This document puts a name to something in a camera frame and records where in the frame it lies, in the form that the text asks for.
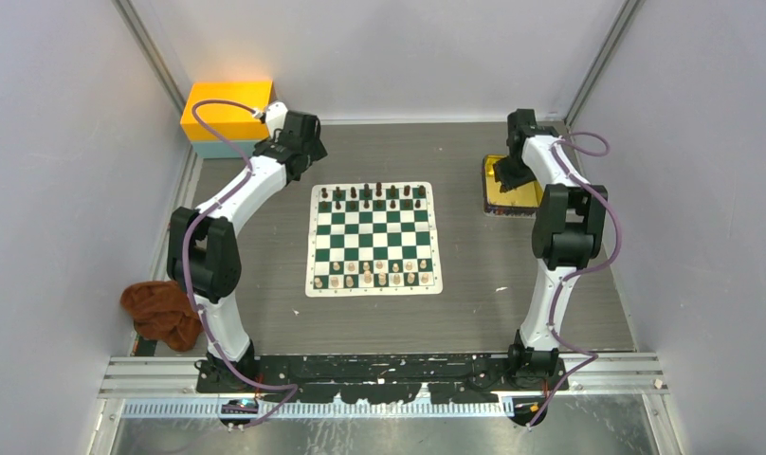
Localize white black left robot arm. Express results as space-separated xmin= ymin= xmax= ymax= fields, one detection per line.
xmin=167 ymin=109 xmax=327 ymax=391

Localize green white chess board mat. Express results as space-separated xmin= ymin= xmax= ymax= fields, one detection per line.
xmin=304 ymin=181 xmax=444 ymax=298

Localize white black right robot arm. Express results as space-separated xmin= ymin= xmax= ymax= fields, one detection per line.
xmin=486 ymin=108 xmax=608 ymax=390

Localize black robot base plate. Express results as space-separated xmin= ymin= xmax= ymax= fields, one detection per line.
xmin=194 ymin=354 xmax=568 ymax=405

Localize light blue box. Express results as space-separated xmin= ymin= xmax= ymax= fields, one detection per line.
xmin=191 ymin=139 xmax=258 ymax=159

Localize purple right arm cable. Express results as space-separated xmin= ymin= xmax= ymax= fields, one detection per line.
xmin=525 ymin=131 xmax=624 ymax=429

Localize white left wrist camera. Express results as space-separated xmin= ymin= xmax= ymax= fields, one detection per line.
xmin=252 ymin=101 xmax=288 ymax=137

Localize gold tin box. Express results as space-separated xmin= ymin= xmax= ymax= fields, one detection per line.
xmin=482 ymin=155 xmax=543 ymax=218

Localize yellow box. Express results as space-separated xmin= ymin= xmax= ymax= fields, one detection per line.
xmin=179 ymin=80 xmax=277 ymax=141

